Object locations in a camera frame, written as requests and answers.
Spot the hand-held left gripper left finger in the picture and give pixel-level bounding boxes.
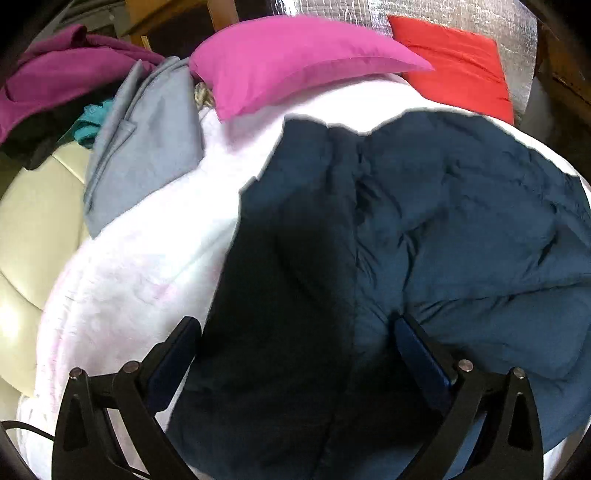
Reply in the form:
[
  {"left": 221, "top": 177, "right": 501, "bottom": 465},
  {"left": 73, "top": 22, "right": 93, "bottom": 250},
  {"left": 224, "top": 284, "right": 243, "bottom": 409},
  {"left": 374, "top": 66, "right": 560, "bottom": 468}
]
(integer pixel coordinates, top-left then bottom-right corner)
[{"left": 51, "top": 316, "right": 204, "bottom": 480}]

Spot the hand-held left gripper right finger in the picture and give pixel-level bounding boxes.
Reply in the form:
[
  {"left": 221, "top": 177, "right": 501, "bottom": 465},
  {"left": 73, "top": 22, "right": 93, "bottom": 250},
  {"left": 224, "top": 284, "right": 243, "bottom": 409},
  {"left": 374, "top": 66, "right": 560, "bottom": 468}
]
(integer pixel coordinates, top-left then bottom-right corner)
[{"left": 392, "top": 315, "right": 546, "bottom": 480}]

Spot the navy blue garment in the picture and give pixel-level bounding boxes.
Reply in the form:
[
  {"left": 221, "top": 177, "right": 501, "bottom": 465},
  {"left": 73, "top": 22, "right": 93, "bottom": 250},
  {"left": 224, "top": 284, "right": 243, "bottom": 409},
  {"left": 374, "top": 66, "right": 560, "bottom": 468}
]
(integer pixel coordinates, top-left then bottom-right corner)
[{"left": 165, "top": 108, "right": 591, "bottom": 480}]

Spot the white blanket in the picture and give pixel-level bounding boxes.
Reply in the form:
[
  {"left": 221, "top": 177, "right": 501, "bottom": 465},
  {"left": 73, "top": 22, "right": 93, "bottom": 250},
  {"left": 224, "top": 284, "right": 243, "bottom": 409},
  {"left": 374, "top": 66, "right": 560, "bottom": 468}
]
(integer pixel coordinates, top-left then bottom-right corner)
[{"left": 16, "top": 74, "right": 591, "bottom": 480}]

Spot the cream leather cushion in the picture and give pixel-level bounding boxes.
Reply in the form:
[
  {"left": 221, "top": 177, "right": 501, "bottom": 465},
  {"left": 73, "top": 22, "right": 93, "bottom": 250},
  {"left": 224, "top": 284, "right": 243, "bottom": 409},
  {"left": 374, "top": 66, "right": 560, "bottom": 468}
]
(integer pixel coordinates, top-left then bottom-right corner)
[{"left": 0, "top": 138, "right": 95, "bottom": 400}]

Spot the grey cloth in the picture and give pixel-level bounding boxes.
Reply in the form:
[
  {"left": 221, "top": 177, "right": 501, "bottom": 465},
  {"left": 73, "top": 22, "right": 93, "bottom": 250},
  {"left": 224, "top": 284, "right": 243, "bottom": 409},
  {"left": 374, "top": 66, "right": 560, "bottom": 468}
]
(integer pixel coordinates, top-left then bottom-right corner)
[{"left": 83, "top": 55, "right": 207, "bottom": 239}]

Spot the teal cloth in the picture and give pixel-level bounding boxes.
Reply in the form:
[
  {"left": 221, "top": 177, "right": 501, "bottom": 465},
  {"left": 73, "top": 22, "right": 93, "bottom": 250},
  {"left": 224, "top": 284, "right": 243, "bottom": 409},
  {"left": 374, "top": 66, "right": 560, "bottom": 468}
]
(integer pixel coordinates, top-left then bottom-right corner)
[{"left": 69, "top": 98, "right": 117, "bottom": 149}]

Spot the black cloth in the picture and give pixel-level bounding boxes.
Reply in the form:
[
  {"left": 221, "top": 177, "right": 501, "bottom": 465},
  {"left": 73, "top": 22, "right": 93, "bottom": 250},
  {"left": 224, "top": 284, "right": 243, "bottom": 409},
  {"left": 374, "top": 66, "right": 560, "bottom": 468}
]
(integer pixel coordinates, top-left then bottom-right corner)
[{"left": 0, "top": 107, "right": 86, "bottom": 171}]

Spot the red pillow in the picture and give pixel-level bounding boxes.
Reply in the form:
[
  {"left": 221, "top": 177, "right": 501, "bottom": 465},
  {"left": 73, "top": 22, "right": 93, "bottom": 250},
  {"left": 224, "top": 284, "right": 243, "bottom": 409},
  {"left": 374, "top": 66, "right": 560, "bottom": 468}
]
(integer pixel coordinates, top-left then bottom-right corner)
[{"left": 387, "top": 15, "right": 516, "bottom": 126}]

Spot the magenta cloth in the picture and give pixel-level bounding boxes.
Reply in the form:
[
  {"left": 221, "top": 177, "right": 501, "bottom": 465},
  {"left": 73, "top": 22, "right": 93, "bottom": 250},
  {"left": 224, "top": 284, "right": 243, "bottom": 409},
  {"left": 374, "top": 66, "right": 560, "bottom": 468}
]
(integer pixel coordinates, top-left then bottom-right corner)
[{"left": 0, "top": 24, "right": 168, "bottom": 145}]

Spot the pink pillow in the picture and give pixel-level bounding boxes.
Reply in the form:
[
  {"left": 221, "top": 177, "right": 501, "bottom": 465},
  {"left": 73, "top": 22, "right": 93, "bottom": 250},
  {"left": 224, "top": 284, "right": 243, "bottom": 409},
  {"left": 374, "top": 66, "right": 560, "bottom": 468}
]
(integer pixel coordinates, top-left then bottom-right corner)
[{"left": 188, "top": 14, "right": 435, "bottom": 122}]

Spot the dark wooden shelf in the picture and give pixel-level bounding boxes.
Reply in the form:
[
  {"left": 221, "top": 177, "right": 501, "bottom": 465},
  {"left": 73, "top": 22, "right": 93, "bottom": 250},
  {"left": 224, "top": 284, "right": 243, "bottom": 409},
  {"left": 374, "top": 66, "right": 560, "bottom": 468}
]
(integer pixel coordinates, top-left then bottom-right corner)
[{"left": 531, "top": 11, "right": 591, "bottom": 118}]

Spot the silver foil sheet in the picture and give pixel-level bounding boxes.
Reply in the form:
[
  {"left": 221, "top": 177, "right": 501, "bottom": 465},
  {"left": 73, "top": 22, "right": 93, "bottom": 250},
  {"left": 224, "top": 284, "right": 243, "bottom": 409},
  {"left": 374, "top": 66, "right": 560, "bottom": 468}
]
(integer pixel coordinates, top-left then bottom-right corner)
[{"left": 277, "top": 0, "right": 540, "bottom": 121}]

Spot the yellow wooden furniture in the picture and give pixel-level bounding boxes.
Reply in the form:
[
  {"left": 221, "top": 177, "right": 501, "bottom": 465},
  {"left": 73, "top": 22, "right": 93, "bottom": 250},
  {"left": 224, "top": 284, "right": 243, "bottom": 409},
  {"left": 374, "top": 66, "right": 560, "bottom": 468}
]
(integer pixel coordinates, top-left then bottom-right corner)
[{"left": 124, "top": 0, "right": 223, "bottom": 52}]

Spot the black cable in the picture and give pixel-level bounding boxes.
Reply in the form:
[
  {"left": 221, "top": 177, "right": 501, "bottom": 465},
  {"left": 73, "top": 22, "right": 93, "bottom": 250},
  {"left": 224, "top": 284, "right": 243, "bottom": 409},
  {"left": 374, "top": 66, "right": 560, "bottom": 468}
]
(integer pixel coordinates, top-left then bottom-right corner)
[{"left": 0, "top": 419, "right": 63, "bottom": 445}]

